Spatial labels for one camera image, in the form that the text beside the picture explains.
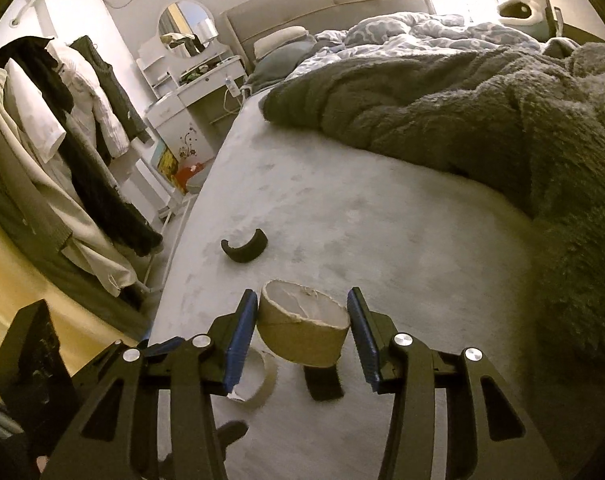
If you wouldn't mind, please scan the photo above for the white table lamp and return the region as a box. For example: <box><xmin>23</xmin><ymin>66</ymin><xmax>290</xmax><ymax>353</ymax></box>
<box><xmin>194</xmin><ymin>18</ymin><xmax>219</xmax><ymax>47</ymax></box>

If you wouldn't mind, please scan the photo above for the metal clothes rack base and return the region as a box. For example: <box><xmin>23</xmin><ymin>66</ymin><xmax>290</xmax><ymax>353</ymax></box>
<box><xmin>135</xmin><ymin>194</ymin><xmax>198</xmax><ymax>298</ymax></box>

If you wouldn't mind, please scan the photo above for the patterned blue white duvet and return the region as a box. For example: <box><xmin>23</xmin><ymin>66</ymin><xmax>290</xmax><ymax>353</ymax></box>
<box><xmin>287</xmin><ymin>12</ymin><xmax>543</xmax><ymax>79</ymax></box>

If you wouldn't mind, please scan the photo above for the white charger with cable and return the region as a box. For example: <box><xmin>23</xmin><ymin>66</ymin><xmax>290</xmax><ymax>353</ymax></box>
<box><xmin>222</xmin><ymin>76</ymin><xmax>252</xmax><ymax>115</ymax></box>

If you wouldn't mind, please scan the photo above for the red toy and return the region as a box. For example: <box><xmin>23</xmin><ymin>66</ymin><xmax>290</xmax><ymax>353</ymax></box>
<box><xmin>174</xmin><ymin>162</ymin><xmax>205</xmax><ymax>194</ymax></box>

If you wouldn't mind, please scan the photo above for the cream pillow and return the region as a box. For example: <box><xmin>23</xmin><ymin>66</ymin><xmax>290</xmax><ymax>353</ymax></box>
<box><xmin>254</xmin><ymin>25</ymin><xmax>309</xmax><ymax>61</ymax></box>

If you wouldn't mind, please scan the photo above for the grey upholstered headboard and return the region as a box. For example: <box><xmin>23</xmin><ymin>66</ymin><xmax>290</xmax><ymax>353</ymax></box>
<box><xmin>221</xmin><ymin>0</ymin><xmax>435</xmax><ymax>70</ymax></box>

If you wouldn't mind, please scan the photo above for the colourful picture book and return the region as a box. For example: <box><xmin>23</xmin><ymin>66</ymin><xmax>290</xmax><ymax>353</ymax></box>
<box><xmin>150</xmin><ymin>140</ymin><xmax>179</xmax><ymax>186</ymax></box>

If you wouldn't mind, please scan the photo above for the white hanging shirt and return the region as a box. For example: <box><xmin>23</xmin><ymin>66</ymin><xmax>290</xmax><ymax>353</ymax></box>
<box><xmin>5</xmin><ymin>58</ymin><xmax>66</xmax><ymax>164</ymax></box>

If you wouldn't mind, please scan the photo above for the black flat plastic piece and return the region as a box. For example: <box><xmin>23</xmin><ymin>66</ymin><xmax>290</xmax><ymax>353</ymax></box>
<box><xmin>304</xmin><ymin>365</ymin><xmax>344</xmax><ymax>402</ymax></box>

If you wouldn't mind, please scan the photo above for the dark grey fleece blanket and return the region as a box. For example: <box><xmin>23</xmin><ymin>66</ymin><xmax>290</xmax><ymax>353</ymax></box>
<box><xmin>261</xmin><ymin>44</ymin><xmax>605</xmax><ymax>356</ymax></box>

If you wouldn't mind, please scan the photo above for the brown cardboard tape roll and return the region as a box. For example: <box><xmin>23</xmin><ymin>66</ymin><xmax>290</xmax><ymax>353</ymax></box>
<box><xmin>257</xmin><ymin>280</ymin><xmax>350</xmax><ymax>368</ymax></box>

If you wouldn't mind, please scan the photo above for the grey blue pillow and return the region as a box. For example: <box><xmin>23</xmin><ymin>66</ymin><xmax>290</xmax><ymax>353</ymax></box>
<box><xmin>244</xmin><ymin>37</ymin><xmax>317</xmax><ymax>94</ymax></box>

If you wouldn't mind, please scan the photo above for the white tape ring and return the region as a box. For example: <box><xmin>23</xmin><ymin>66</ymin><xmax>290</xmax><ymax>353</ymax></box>
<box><xmin>225</xmin><ymin>346</ymin><xmax>280</xmax><ymax>409</ymax></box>

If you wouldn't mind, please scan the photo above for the white dressing table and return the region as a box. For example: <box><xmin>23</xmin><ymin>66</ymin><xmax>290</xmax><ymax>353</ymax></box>
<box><xmin>136</xmin><ymin>37</ymin><xmax>246</xmax><ymax>165</ymax></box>

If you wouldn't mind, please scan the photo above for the round vanity mirror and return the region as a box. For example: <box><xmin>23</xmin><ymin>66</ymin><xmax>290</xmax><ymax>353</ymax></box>
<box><xmin>157</xmin><ymin>0</ymin><xmax>218</xmax><ymax>58</ymax></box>

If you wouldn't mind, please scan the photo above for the black hanging jacket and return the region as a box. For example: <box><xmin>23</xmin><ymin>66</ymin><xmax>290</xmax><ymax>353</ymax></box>
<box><xmin>0</xmin><ymin>36</ymin><xmax>162</xmax><ymax>257</ymax></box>

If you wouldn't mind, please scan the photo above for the beige hanging garment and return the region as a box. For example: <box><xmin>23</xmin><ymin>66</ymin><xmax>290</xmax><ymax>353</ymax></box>
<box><xmin>0</xmin><ymin>68</ymin><xmax>138</xmax><ymax>297</ymax></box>

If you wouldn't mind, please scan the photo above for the dark green hanging coat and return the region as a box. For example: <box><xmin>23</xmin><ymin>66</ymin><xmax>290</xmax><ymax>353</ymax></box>
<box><xmin>70</xmin><ymin>36</ymin><xmax>150</xmax><ymax>143</ymax></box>

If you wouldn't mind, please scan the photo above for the black curved plastic piece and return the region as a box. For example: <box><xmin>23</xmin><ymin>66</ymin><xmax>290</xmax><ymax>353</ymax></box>
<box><xmin>220</xmin><ymin>229</ymin><xmax>269</xmax><ymax>263</ymax></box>

